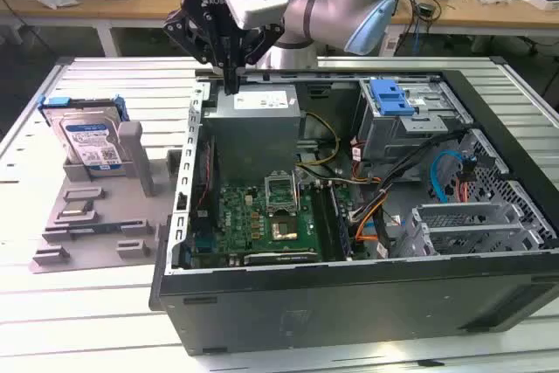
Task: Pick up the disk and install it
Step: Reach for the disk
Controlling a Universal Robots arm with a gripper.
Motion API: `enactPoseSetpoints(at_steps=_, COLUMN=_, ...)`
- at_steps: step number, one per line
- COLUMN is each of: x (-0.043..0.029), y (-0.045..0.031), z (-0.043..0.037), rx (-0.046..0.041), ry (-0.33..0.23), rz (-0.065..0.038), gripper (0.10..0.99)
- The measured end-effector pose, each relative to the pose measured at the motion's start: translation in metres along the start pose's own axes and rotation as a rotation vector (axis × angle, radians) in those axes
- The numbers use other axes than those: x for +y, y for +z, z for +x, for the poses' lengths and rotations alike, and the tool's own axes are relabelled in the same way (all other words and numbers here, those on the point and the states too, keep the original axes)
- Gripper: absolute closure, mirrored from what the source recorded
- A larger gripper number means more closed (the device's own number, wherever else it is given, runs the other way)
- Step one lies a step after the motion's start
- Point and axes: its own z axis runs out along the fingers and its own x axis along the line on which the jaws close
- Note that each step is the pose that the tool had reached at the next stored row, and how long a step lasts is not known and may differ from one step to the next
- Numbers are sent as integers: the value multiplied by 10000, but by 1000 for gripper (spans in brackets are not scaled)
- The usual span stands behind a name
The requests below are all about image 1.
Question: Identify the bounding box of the grey metal disk bay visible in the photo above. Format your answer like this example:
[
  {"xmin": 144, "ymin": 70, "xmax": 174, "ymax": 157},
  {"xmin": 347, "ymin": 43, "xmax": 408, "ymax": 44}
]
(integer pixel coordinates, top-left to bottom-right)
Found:
[{"xmin": 352, "ymin": 77, "xmax": 476, "ymax": 178}]

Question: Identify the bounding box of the black wire bundle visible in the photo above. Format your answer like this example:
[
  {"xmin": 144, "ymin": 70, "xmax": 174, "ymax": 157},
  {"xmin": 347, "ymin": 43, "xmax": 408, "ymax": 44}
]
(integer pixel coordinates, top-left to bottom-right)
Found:
[{"xmin": 373, "ymin": 128, "xmax": 478, "ymax": 200}]

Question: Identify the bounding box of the long wooden desk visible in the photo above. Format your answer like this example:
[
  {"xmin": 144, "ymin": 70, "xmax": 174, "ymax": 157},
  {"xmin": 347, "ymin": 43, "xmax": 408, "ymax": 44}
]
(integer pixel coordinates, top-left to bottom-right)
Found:
[{"xmin": 386, "ymin": 0, "xmax": 559, "ymax": 56}]

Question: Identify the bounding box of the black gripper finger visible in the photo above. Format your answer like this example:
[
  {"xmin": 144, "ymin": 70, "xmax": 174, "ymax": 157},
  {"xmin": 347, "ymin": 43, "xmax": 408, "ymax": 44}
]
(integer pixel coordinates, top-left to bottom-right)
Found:
[
  {"xmin": 231, "ymin": 24, "xmax": 286, "ymax": 95},
  {"xmin": 163, "ymin": 8, "xmax": 233, "ymax": 95}
]

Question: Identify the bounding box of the black case fan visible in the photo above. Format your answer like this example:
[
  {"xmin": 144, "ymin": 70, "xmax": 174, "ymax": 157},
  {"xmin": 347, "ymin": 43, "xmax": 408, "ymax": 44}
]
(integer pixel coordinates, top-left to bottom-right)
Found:
[{"xmin": 191, "ymin": 135, "xmax": 220, "ymax": 219}]

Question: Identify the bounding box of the blue flat wire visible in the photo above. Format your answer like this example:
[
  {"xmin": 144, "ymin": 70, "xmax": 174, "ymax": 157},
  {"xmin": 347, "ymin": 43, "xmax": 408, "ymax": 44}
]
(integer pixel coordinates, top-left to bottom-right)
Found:
[{"xmin": 429, "ymin": 149, "xmax": 465, "ymax": 204}]

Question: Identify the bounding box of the CPU chip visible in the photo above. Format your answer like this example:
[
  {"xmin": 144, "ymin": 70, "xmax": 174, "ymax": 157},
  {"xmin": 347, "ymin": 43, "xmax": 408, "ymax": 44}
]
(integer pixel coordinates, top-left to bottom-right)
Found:
[{"xmin": 56, "ymin": 201, "xmax": 95, "ymax": 219}]

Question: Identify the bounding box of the red wire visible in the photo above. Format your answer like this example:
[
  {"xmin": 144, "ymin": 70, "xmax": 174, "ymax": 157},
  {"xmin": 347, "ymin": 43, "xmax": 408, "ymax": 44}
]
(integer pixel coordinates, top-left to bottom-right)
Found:
[{"xmin": 196, "ymin": 144, "xmax": 220, "ymax": 209}]

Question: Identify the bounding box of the hanging blue cable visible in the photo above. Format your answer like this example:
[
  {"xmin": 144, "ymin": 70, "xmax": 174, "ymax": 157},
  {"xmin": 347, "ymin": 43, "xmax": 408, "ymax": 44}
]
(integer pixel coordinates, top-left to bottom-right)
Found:
[{"xmin": 409, "ymin": 0, "xmax": 424, "ymax": 56}]

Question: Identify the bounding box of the wooden desk with white frame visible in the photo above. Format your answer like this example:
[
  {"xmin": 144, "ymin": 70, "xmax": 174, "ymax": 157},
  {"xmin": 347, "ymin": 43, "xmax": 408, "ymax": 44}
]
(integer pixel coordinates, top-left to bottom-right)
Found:
[{"xmin": 0, "ymin": 0, "xmax": 186, "ymax": 58}]

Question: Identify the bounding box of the metal socket cover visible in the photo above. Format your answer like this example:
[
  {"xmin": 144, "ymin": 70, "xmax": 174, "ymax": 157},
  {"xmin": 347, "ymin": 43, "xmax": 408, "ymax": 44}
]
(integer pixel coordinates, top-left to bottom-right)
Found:
[{"xmin": 263, "ymin": 169, "xmax": 299, "ymax": 218}]

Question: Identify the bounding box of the yellow wire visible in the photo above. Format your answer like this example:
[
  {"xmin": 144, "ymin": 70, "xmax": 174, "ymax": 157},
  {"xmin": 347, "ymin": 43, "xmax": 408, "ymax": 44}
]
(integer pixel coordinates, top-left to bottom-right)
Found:
[{"xmin": 295, "ymin": 111, "xmax": 342, "ymax": 169}]

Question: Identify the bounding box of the green motherboard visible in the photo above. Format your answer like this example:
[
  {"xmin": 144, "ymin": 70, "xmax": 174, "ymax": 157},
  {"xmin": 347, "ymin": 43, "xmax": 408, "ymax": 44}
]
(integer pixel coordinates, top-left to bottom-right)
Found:
[{"xmin": 191, "ymin": 180, "xmax": 355, "ymax": 267}]

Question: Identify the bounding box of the blue disk carrier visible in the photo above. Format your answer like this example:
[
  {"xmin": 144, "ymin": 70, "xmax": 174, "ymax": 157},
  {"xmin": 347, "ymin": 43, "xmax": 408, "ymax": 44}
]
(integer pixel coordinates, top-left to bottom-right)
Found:
[{"xmin": 369, "ymin": 78, "xmax": 416, "ymax": 117}]

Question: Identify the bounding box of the CPU socket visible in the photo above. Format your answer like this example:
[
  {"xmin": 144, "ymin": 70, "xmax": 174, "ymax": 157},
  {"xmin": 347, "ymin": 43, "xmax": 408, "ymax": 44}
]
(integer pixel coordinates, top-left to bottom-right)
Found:
[{"xmin": 269, "ymin": 214, "xmax": 301, "ymax": 244}]

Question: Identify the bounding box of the orange wire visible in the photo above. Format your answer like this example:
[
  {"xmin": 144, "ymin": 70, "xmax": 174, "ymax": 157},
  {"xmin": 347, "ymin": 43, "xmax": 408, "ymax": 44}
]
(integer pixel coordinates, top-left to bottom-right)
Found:
[{"xmin": 354, "ymin": 201, "xmax": 387, "ymax": 244}]

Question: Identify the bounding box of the black open PC case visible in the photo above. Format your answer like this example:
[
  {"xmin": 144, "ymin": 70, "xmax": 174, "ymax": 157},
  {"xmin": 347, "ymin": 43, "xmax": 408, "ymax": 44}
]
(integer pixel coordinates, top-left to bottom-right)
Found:
[{"xmin": 148, "ymin": 67, "xmax": 559, "ymax": 356}]

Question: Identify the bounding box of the grey power supply unit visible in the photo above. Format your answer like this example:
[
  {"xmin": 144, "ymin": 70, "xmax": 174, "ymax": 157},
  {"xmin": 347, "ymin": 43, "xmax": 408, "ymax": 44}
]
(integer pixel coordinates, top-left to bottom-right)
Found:
[{"xmin": 203, "ymin": 86, "xmax": 307, "ymax": 186}]

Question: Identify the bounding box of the hard disk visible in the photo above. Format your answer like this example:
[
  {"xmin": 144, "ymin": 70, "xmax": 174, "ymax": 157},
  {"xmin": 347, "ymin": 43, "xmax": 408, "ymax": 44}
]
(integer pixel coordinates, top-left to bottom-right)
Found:
[{"xmin": 38, "ymin": 94, "xmax": 132, "ymax": 178}]

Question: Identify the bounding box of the RAM stick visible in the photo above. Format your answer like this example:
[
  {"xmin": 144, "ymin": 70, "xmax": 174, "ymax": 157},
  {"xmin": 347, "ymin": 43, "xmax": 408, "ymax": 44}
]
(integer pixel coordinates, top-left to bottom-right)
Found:
[
  {"xmin": 65, "ymin": 220, "xmax": 149, "ymax": 233},
  {"xmin": 328, "ymin": 183, "xmax": 355, "ymax": 261}
]

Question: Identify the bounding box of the thin metal locking lever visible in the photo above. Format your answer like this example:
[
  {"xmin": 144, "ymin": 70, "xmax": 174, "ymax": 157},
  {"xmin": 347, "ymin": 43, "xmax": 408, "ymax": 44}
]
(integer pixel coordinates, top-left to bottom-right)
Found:
[{"xmin": 293, "ymin": 166, "xmax": 307, "ymax": 204}]

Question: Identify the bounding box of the grey parts rack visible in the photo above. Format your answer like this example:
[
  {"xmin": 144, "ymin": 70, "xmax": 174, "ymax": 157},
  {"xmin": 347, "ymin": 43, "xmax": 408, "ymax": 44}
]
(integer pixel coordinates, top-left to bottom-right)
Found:
[{"xmin": 28, "ymin": 121, "xmax": 185, "ymax": 276}]

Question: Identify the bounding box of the grey metal drive cage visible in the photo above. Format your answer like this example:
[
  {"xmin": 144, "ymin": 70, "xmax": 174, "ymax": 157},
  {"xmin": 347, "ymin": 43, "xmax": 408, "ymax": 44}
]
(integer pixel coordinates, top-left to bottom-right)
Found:
[{"xmin": 404, "ymin": 201, "xmax": 548, "ymax": 259}]

